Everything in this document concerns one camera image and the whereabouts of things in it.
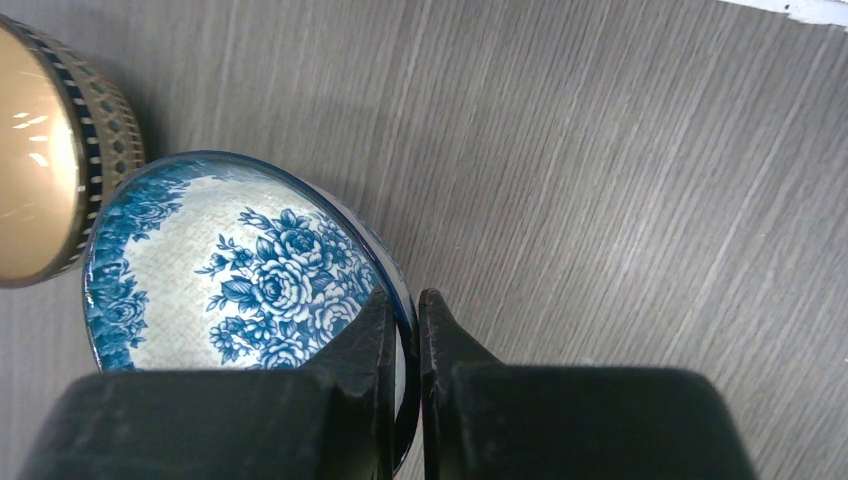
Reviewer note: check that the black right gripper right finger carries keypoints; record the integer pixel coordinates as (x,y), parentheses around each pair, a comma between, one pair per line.
(485,419)

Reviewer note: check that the white blue floral bowl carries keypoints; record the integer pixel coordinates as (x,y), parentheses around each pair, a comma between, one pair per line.
(216,260)

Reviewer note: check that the black patterned rim bowl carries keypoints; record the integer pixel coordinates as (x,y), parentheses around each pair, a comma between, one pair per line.
(68,139)

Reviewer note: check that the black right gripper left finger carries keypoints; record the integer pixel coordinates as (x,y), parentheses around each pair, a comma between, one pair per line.
(331,418)

